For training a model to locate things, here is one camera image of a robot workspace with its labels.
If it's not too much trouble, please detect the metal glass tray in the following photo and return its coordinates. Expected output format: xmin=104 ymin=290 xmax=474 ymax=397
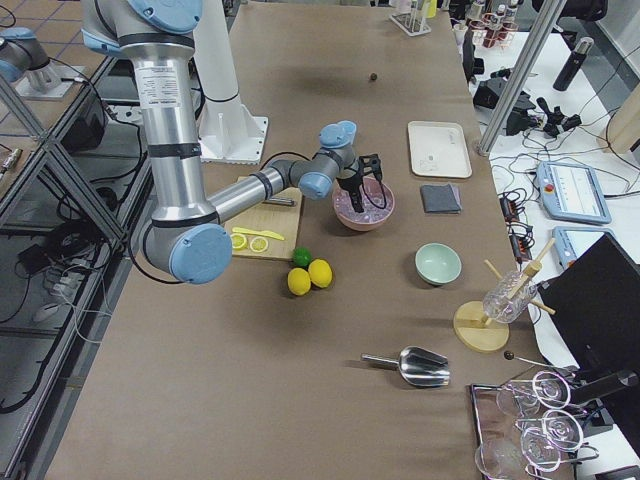
xmin=467 ymin=382 xmax=531 ymax=480

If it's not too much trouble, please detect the pink bowl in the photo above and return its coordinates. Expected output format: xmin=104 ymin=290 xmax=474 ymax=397
xmin=332 ymin=177 xmax=395 ymax=232

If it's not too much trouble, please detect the wine glass middle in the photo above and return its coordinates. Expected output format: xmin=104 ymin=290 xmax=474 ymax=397
xmin=515 ymin=409 xmax=584 ymax=452

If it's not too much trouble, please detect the yellow lemon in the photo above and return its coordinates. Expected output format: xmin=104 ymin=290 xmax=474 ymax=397
xmin=287 ymin=267 xmax=311 ymax=296
xmin=308 ymin=259 xmax=333 ymax=288

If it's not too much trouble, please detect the clear glass on stand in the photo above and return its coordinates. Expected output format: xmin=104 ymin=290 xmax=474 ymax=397
xmin=483 ymin=271 xmax=536 ymax=324

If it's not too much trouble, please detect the aluminium frame post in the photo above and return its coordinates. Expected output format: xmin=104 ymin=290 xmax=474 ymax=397
xmin=477 ymin=0 xmax=566 ymax=157

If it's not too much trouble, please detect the white tube rack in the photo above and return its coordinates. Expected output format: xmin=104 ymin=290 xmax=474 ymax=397
xmin=389 ymin=0 xmax=431 ymax=37

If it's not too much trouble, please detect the cream rabbit tray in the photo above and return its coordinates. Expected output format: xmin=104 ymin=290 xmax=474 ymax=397
xmin=407 ymin=121 xmax=472 ymax=179

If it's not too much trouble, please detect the wooden cup stand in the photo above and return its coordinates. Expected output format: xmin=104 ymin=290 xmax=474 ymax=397
xmin=453 ymin=238 xmax=555 ymax=353

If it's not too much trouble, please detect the lemon half near edge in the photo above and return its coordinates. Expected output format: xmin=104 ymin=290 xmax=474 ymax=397
xmin=230 ymin=232 xmax=248 ymax=251

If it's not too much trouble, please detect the yellow lemon left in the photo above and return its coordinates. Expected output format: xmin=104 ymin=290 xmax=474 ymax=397
xmin=287 ymin=267 xmax=311 ymax=296

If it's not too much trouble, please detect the wine glass bottom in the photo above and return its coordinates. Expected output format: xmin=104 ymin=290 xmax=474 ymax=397
xmin=475 ymin=428 xmax=562 ymax=479

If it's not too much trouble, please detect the wooden cutting board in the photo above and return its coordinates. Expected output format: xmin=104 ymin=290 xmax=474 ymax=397
xmin=224 ymin=187 xmax=303 ymax=260

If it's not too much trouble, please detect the metal scoop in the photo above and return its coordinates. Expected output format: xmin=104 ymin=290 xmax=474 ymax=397
xmin=360 ymin=346 xmax=450 ymax=388

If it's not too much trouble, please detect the black thermos bottle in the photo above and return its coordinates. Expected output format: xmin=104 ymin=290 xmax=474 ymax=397
xmin=552 ymin=37 xmax=594 ymax=91

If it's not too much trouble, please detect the mint green bowl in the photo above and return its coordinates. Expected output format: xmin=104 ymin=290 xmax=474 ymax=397
xmin=414 ymin=243 xmax=462 ymax=286

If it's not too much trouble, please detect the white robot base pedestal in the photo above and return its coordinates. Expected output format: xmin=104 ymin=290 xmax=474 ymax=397
xmin=193 ymin=1 xmax=268 ymax=165

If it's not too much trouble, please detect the grey folded cloth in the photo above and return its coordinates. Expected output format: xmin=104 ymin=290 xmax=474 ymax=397
xmin=420 ymin=184 xmax=462 ymax=214

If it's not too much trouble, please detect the green lime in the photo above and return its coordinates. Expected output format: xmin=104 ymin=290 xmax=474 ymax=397
xmin=292 ymin=247 xmax=313 ymax=268

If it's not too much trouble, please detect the wine glass top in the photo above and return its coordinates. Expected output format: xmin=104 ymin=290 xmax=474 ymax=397
xmin=496 ymin=371 xmax=571 ymax=418

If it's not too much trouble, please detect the steel rod on board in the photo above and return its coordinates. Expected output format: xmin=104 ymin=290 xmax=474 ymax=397
xmin=264 ymin=197 xmax=296 ymax=207

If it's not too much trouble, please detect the blue teach pendant upper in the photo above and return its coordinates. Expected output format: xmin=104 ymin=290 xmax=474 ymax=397
xmin=536 ymin=161 xmax=612 ymax=225

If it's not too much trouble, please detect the black laptop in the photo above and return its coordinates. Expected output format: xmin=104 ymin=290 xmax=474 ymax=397
xmin=539 ymin=233 xmax=639 ymax=373

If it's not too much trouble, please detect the blue teach pendant lower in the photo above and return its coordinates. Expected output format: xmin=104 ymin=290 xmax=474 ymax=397
xmin=552 ymin=226 xmax=613 ymax=270

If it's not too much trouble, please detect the yellow lemon right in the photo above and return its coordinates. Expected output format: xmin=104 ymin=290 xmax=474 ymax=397
xmin=308 ymin=259 xmax=333 ymax=288

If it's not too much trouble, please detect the copper wire bottle rack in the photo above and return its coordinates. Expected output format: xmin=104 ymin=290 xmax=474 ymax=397
xmin=467 ymin=12 xmax=519 ymax=48

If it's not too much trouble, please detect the wine glass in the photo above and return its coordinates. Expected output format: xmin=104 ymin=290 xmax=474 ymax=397
xmin=515 ymin=409 xmax=584 ymax=452
xmin=496 ymin=371 xmax=571 ymax=418
xmin=475 ymin=428 xmax=562 ymax=479

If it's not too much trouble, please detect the yellow plastic knife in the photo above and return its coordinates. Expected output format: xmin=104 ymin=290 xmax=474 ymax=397
xmin=231 ymin=227 xmax=286 ymax=241

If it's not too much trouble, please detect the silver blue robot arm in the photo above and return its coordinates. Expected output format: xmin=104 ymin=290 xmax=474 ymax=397
xmin=82 ymin=1 xmax=364 ymax=284

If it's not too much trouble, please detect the lemon half inner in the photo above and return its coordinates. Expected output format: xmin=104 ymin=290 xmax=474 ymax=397
xmin=249 ymin=236 xmax=269 ymax=253

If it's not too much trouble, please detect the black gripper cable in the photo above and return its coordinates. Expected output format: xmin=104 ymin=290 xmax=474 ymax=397
xmin=364 ymin=172 xmax=389 ymax=210

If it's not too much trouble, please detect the blue teach pendant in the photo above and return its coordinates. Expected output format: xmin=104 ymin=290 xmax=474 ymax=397
xmin=536 ymin=161 xmax=612 ymax=225
xmin=552 ymin=226 xmax=613 ymax=270

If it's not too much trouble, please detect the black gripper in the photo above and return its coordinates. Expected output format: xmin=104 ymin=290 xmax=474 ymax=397
xmin=337 ymin=169 xmax=364 ymax=213

